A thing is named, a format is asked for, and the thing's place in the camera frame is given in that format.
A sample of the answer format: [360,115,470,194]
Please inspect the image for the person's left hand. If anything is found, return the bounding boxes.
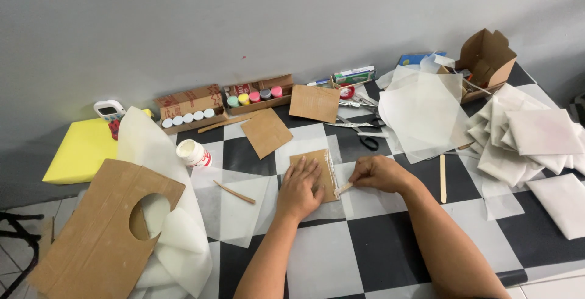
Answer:
[275,156,326,223]

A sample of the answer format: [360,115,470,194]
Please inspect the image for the cardboard box of coloured jars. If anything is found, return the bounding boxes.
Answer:
[222,73,295,116]

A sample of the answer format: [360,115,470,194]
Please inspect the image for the open brown cardboard box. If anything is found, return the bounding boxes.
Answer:
[438,28,518,104]

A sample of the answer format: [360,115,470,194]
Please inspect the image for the plain cardboard square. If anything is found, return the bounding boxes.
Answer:
[289,84,342,124]
[240,107,294,160]

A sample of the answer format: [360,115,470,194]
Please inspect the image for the black-handled scissors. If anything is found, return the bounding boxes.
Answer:
[325,115,387,152]

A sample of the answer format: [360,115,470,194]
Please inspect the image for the long cardboard strip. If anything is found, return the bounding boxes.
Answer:
[197,109,267,134]

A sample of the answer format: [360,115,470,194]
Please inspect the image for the small white tissue piece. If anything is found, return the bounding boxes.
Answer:
[480,178,526,221]

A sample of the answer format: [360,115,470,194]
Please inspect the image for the large cardboard with round hole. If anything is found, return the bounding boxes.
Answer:
[27,158,186,299]

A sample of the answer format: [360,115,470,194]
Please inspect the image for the white digital timer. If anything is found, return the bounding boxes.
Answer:
[93,100,127,122]

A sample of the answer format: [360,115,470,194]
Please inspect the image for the black metal chair frame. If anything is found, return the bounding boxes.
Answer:
[0,212,45,299]

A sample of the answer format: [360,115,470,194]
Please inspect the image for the white tissue sheet work mat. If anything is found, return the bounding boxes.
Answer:
[189,134,408,249]

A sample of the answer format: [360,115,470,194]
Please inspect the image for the yellow foam block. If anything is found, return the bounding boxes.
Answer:
[42,109,154,186]

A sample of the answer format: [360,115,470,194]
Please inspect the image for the person's right hand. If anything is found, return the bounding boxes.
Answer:
[348,155,415,194]

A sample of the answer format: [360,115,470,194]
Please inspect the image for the large white tissue sheets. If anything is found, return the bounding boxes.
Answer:
[116,105,214,299]

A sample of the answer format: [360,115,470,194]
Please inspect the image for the stack of translucent white sheets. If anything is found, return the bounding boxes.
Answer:
[378,65,474,165]

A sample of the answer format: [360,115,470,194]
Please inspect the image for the blue booklet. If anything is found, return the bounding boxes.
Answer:
[398,51,448,67]

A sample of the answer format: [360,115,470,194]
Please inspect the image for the glue-smeared cardboard square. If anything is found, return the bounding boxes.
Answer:
[290,148,342,204]

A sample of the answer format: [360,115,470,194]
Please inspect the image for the silver metal pliers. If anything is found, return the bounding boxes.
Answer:
[338,93,380,110]

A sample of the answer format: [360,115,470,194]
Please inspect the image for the glue-coated wooden spreader stick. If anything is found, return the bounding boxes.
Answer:
[333,181,355,198]

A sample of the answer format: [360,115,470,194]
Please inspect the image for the pile of folded white packets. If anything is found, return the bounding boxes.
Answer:
[465,83,585,188]

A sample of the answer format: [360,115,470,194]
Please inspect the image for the green and white carton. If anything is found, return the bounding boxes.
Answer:
[332,65,377,86]

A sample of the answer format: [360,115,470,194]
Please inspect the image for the pale wooden craft stick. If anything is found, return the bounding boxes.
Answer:
[439,154,448,204]

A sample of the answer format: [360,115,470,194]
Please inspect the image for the single folded white packet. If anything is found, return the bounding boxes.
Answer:
[525,173,585,240]

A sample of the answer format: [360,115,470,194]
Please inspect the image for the thin brown wooden stick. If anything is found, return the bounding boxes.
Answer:
[213,179,257,205]

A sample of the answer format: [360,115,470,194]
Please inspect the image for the white glue jar red label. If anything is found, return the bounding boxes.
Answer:
[176,139,214,168]

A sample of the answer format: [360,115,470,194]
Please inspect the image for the cardboard box of white jars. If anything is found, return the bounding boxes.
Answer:
[154,84,229,136]

